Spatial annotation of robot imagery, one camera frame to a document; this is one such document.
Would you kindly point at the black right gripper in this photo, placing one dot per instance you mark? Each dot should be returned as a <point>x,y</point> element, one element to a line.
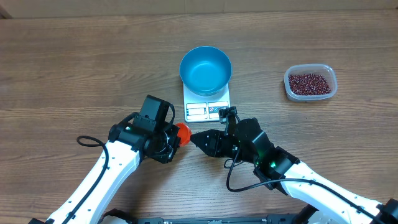
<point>210,146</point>

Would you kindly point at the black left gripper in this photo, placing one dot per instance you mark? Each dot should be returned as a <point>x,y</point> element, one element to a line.
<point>166,155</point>

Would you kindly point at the red measuring scoop blue handle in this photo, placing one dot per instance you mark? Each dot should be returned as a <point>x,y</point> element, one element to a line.
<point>184,133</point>

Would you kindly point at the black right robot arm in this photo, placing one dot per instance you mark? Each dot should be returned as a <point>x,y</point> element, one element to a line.
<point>278,169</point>

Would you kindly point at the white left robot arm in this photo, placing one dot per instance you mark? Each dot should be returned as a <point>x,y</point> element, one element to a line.
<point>117,162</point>

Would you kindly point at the white digital kitchen scale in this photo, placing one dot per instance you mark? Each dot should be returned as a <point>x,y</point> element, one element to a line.
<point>198,109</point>

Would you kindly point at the blue metal bowl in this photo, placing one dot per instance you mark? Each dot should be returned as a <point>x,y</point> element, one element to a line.
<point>205,70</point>

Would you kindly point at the red beans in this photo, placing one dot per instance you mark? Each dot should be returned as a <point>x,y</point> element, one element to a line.
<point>309,84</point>

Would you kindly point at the clear plastic container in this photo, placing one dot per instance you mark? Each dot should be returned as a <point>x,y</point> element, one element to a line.
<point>316,68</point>

